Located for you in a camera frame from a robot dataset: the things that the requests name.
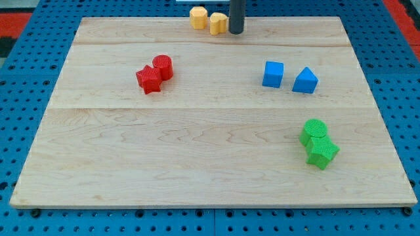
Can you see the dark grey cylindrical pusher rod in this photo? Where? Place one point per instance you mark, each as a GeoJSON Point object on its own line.
{"type": "Point", "coordinates": [236, 16]}

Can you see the yellow heart block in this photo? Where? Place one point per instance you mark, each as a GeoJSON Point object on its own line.
{"type": "Point", "coordinates": [218, 23]}

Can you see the yellow hexagon block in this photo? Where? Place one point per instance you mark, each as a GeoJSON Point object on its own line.
{"type": "Point", "coordinates": [198, 18]}

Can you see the blue cube block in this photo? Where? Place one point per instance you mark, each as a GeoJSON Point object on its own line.
{"type": "Point", "coordinates": [273, 74]}

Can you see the red cylinder block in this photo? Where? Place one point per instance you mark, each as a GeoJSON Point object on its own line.
{"type": "Point", "coordinates": [164, 64]}

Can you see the blue triangular prism block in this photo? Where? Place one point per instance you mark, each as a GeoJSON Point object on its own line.
{"type": "Point", "coordinates": [305, 82]}

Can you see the red star block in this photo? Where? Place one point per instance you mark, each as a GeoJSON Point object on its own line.
{"type": "Point", "coordinates": [149, 79]}

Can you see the light wooden board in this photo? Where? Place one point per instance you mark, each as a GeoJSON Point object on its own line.
{"type": "Point", "coordinates": [213, 137]}

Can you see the green cylinder block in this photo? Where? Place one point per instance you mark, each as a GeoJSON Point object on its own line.
{"type": "Point", "coordinates": [313, 128]}

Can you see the green star block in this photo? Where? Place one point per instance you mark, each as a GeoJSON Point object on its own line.
{"type": "Point", "coordinates": [321, 151]}

